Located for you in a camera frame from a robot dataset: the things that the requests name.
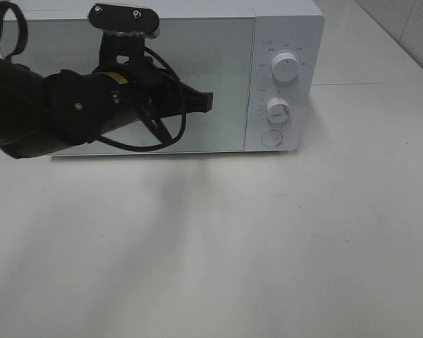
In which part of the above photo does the round door release button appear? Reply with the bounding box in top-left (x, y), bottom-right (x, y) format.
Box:
top-left (262, 130), bottom-right (283, 147)

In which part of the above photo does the white microwave door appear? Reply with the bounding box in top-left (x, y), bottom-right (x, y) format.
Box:
top-left (13, 18), bottom-right (254, 154)

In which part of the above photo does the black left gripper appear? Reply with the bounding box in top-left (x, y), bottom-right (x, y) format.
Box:
top-left (94, 35), bottom-right (214, 118)

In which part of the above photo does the white microwave oven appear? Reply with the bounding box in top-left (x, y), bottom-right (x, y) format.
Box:
top-left (0, 1), bottom-right (325, 156)

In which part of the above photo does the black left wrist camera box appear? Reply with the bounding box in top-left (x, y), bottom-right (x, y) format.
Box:
top-left (87, 3), bottom-right (160, 39)

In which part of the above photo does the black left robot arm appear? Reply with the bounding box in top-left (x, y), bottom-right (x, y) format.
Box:
top-left (0, 35), bottom-right (213, 159)

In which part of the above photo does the white dial knob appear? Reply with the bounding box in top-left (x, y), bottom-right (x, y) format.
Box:
top-left (266, 98), bottom-right (290, 124)
top-left (271, 50), bottom-right (300, 82)

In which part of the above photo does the black left camera cable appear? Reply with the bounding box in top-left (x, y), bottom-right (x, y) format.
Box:
top-left (0, 0), bottom-right (190, 152)

